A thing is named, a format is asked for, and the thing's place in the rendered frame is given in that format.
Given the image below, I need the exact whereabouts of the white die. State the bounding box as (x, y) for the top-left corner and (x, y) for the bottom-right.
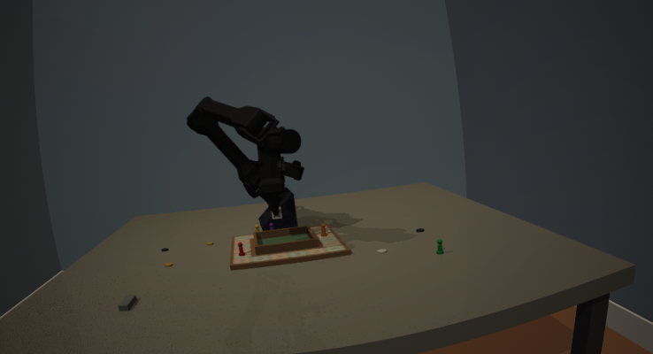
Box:
(272, 207), (282, 219)

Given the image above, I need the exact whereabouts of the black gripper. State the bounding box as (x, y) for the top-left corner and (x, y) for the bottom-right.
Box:
(257, 153), (285, 216)

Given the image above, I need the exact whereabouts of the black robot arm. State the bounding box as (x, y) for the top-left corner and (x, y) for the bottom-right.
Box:
(187, 96), (304, 199)

